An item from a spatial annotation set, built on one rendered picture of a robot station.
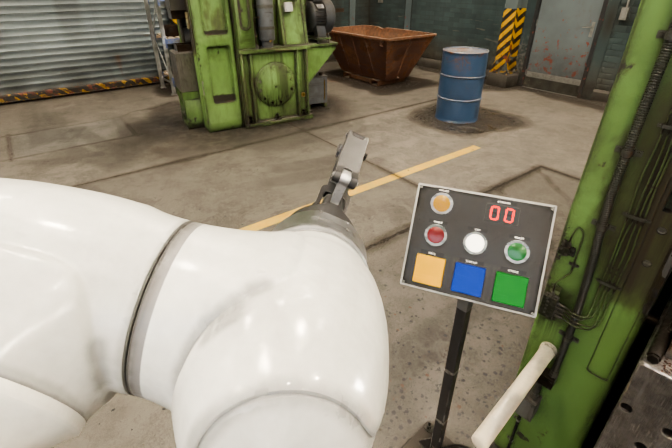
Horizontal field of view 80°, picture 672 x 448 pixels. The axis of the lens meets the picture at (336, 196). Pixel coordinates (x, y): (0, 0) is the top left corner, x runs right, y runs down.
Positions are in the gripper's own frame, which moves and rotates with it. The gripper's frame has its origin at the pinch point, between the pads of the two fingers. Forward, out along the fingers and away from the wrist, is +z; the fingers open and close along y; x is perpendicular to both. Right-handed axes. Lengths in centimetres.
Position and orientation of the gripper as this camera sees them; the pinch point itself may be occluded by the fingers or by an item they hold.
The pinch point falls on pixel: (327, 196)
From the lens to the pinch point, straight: 55.5
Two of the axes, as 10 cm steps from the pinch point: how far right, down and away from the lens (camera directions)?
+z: 0.3, -2.6, 9.7
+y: 4.0, -8.8, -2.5
